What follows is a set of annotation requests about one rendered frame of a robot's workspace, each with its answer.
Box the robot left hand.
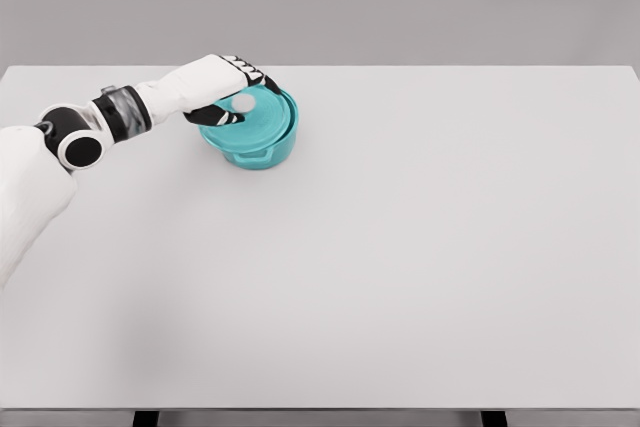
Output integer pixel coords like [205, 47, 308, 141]
[174, 53, 283, 128]

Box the teal pot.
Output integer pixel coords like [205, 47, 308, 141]
[211, 88, 301, 171]

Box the teal pot lid white knob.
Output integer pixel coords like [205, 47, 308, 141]
[198, 86, 293, 153]

